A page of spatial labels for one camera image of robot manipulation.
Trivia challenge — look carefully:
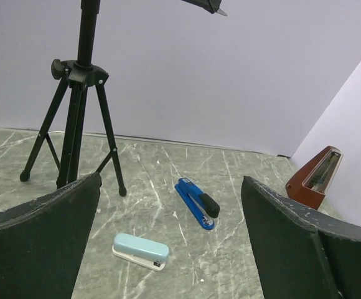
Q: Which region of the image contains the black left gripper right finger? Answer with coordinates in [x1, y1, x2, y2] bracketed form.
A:
[241, 176, 361, 298]

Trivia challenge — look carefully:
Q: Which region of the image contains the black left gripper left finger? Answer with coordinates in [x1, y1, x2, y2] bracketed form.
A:
[0, 173, 101, 298]

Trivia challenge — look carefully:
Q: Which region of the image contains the blue black stapler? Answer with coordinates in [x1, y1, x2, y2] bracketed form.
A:
[174, 178, 220, 230]

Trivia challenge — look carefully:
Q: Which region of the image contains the light blue white stapler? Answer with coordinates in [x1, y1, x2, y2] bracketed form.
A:
[111, 233, 169, 272]

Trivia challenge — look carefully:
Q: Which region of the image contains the brown wooden metronome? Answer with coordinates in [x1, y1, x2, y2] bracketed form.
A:
[286, 146, 343, 210]

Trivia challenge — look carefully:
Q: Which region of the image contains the black music stand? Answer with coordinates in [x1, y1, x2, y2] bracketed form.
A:
[19, 0, 228, 197]

